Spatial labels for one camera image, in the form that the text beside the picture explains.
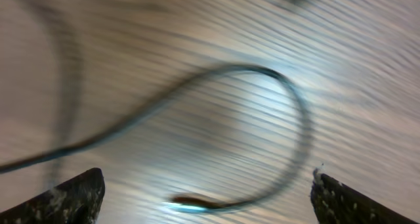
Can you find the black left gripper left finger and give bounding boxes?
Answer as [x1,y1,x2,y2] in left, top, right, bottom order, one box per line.
[1,168,105,224]

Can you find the black cable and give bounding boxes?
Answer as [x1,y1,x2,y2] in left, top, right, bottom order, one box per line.
[6,0,83,185]
[0,62,314,215]

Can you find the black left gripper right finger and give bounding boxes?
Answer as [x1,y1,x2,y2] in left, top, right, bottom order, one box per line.
[310,168,417,224]

